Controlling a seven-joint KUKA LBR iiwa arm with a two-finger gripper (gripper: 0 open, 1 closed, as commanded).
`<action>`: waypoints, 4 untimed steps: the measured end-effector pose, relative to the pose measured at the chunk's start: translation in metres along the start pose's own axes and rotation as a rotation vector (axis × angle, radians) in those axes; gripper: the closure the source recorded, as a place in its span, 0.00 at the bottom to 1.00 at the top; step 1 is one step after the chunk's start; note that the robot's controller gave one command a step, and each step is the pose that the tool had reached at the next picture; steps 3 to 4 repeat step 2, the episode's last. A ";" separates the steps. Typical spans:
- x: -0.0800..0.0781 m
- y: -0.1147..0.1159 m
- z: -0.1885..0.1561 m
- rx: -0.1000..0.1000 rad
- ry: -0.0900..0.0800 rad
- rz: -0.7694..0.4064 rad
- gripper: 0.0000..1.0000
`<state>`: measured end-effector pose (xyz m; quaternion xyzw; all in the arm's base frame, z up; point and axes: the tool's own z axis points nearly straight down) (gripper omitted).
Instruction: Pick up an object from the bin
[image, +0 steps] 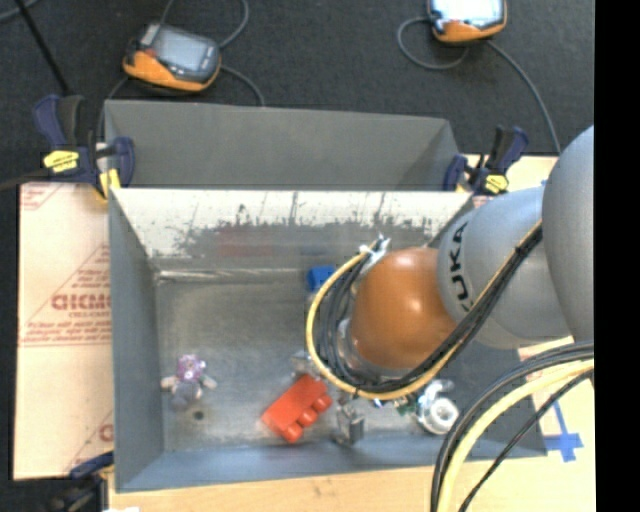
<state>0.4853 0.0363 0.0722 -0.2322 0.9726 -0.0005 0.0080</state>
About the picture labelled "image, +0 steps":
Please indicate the blue block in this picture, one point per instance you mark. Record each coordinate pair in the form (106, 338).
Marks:
(318, 278)

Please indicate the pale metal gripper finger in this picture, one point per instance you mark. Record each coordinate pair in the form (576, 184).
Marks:
(344, 424)
(358, 430)

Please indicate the grey metal bin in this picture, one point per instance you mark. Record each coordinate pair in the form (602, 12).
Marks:
(240, 320)

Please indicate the brown cardboard board red print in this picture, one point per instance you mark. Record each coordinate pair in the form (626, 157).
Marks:
(60, 320)

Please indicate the purple toy animal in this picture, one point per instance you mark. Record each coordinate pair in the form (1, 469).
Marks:
(188, 380)

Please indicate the small silver object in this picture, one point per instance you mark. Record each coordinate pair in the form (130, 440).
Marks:
(303, 362)

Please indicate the red toy brick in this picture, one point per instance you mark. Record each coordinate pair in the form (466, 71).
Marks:
(296, 409)

